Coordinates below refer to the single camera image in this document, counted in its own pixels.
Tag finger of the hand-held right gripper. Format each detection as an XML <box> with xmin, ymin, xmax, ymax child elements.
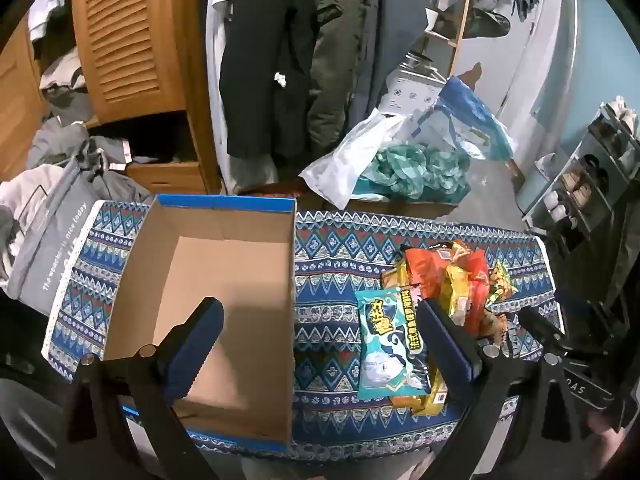
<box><xmin>519</xmin><ymin>305</ymin><xmax>570</xmax><ymax>357</ymax></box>

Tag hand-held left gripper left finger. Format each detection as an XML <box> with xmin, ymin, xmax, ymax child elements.
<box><xmin>52</xmin><ymin>297</ymin><xmax>226</xmax><ymax>480</ymax></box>

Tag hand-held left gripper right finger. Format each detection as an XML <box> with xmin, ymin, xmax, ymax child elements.
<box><xmin>416</xmin><ymin>299</ymin><xmax>596</xmax><ymax>480</ymax></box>

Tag yellow snack packet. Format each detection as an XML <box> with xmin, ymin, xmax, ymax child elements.
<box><xmin>382</xmin><ymin>264</ymin><xmax>453</xmax><ymax>417</ymax></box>

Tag teal snack packet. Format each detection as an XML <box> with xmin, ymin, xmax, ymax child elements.
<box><xmin>356</xmin><ymin>287</ymin><xmax>432</xmax><ymax>402</ymax></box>

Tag cardboard box with blue rim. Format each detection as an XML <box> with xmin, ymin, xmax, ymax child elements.
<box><xmin>102</xmin><ymin>194</ymin><xmax>297</xmax><ymax>453</ymax></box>

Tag person's right hand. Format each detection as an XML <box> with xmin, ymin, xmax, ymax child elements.
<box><xmin>587</xmin><ymin>400</ymin><xmax>635</xmax><ymax>463</ymax></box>

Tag green snack packet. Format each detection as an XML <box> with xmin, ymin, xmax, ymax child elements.
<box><xmin>485</xmin><ymin>260</ymin><xmax>517</xmax><ymax>307</ymax></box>

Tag orange snack packet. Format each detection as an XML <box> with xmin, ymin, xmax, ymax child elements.
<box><xmin>397</xmin><ymin>244</ymin><xmax>458</xmax><ymax>302</ymax></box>

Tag red snack packet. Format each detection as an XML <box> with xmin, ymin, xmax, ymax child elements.
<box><xmin>450</xmin><ymin>247</ymin><xmax>492</xmax><ymax>313</ymax></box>

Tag blue patterned tablecloth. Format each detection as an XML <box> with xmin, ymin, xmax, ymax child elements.
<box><xmin>42</xmin><ymin>200</ymin><xmax>567</xmax><ymax>461</ymax></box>

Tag group of shoes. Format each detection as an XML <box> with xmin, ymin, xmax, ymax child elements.
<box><xmin>534</xmin><ymin>95</ymin><xmax>640</xmax><ymax>223</ymax></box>

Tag wooden wardrobe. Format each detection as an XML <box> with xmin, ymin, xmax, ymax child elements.
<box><xmin>0</xmin><ymin>10</ymin><xmax>223</xmax><ymax>197</ymax></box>

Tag grey shoe rack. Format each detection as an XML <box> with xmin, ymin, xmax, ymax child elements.
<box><xmin>521</xmin><ymin>96</ymin><xmax>640</xmax><ymax>263</ymax></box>

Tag grey tote bag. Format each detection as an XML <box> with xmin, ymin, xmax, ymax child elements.
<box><xmin>10</xmin><ymin>159</ymin><xmax>95</xmax><ymax>317</ymax></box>

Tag green crumpled bag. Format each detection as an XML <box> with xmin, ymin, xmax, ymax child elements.
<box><xmin>359</xmin><ymin>142</ymin><xmax>474</xmax><ymax>207</ymax></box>

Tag person's grey pants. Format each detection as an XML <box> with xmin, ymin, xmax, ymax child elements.
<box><xmin>0</xmin><ymin>376</ymin><xmax>73</xmax><ymax>480</ymax></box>

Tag white plastic bag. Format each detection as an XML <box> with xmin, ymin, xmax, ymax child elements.
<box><xmin>299</xmin><ymin>107</ymin><xmax>409</xmax><ymax>211</ymax></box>

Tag blue printed bag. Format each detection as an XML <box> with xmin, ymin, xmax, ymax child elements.
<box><xmin>414</xmin><ymin>76</ymin><xmax>519</xmax><ymax>162</ymax></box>

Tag pile of grey clothes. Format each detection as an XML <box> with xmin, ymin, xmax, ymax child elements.
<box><xmin>27</xmin><ymin>119</ymin><xmax>152</xmax><ymax>202</ymax></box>

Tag white blue printed cloth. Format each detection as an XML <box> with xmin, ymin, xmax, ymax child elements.
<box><xmin>384</xmin><ymin>66</ymin><xmax>452</xmax><ymax>112</ymax></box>

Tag white hanging garment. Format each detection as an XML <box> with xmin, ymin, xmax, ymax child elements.
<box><xmin>204</xmin><ymin>0</ymin><xmax>279</xmax><ymax>196</ymax></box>

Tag black hanging coat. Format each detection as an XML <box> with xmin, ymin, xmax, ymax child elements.
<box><xmin>220</xmin><ymin>0</ymin><xmax>322</xmax><ymax>162</ymax></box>

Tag olive green hanging jacket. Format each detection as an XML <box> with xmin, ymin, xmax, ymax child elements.
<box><xmin>306</xmin><ymin>0</ymin><xmax>369</xmax><ymax>159</ymax></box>

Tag louvered wooden wardrobe door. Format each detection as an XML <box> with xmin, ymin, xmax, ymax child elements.
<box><xmin>71</xmin><ymin>0</ymin><xmax>202</xmax><ymax>122</ymax></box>

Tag grey-blue hanging coat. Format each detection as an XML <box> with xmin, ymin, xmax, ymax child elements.
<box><xmin>349</xmin><ymin>0</ymin><xmax>427</xmax><ymax>128</ymax></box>

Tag wooden shelf rack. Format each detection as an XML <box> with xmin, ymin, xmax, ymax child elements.
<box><xmin>419</xmin><ymin>0</ymin><xmax>477</xmax><ymax>77</ymax></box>

